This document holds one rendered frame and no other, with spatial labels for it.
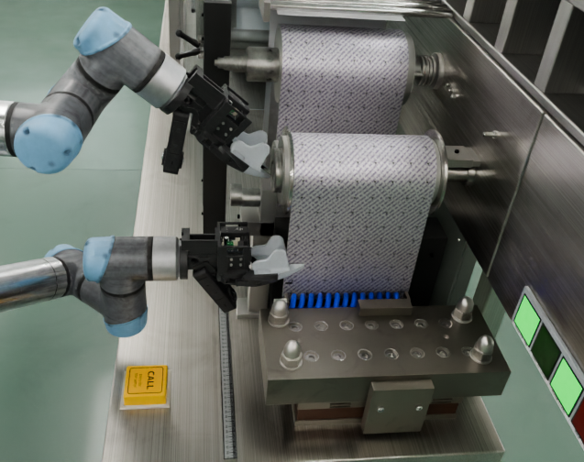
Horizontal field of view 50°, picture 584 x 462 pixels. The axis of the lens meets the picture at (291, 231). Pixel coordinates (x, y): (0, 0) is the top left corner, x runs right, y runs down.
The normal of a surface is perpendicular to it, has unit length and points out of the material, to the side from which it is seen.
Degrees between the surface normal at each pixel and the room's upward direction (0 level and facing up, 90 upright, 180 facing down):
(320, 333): 0
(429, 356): 0
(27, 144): 90
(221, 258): 90
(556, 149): 90
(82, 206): 0
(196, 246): 90
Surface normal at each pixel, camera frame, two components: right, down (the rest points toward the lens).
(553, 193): -0.99, 0.00
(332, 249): 0.12, 0.58
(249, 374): 0.08, -0.81
